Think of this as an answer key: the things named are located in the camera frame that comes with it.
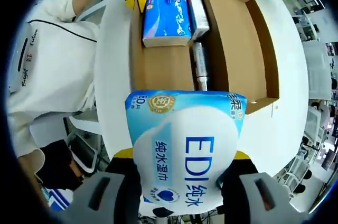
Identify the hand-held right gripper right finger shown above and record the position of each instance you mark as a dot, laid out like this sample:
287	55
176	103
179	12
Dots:
237	191

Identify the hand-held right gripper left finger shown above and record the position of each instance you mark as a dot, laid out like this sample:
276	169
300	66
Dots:
124	181

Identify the blue tissue pack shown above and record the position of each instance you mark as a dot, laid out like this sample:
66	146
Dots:
166	18

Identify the white carton box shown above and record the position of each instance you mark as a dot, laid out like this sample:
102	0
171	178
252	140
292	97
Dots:
198	15

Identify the soft white blue wipes pack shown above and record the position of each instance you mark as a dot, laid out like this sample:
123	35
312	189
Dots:
185	142

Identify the brown cardboard shoe box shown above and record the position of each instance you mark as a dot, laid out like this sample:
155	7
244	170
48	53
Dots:
237	49

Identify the single white mesh chair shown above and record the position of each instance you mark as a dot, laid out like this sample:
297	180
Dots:
87	155

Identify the row of white office chairs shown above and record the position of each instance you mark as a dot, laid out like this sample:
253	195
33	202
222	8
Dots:
295	173

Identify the person in white shirt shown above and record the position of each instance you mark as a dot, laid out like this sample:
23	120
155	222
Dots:
58	70

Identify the white chest device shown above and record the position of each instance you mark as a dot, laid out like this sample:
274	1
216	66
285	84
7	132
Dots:
16	76

